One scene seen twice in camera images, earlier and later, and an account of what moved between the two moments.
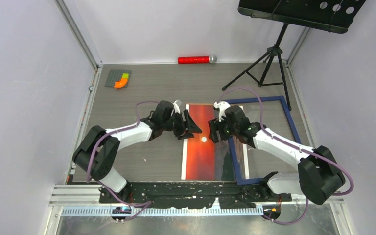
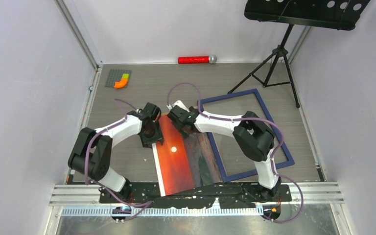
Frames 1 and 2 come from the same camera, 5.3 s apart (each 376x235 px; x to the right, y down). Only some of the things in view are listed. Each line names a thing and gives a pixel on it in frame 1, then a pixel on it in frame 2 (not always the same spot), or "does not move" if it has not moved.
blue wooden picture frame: [282, 98] -> [224, 177]
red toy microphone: [211, 59] does not move
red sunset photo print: [204, 160] -> [183, 163]
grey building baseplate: [115, 75] does not move
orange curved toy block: [118, 84] does not move
